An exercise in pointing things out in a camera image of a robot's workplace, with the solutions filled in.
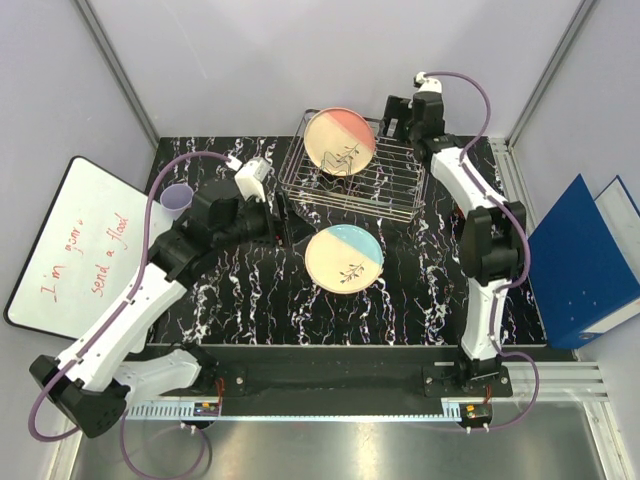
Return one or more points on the blue ring binder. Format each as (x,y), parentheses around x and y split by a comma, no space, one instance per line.
(585,263)

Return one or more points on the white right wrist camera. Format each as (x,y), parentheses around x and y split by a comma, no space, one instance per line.
(426,83)

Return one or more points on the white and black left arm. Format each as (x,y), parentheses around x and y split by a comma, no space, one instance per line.
(92,382)

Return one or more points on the pink and cream plate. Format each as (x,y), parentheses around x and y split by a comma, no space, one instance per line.
(339,142)

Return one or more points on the right aluminium frame rail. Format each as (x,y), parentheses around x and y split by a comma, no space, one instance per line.
(560,53)

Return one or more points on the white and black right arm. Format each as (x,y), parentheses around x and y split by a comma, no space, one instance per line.
(492,251)

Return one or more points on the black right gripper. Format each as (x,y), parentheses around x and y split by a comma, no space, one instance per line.
(395,110)

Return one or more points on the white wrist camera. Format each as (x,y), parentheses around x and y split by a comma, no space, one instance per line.
(250,179)
(426,83)

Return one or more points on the chrome wire dish rack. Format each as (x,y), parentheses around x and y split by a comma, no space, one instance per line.
(391,186)

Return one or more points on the white whiteboard with red writing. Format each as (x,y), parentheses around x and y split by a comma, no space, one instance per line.
(86,254)

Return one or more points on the blue and cream plate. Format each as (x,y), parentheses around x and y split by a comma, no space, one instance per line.
(343,259)

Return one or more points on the lavender plastic cup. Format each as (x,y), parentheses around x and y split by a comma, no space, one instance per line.
(176,198)

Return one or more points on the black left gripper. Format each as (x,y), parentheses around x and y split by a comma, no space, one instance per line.
(282,233)

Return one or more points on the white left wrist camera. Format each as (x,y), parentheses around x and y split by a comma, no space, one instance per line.
(250,179)

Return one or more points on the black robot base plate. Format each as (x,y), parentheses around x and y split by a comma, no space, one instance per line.
(429,370)

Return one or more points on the aluminium frame rail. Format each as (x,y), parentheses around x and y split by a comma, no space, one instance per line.
(108,52)
(560,53)

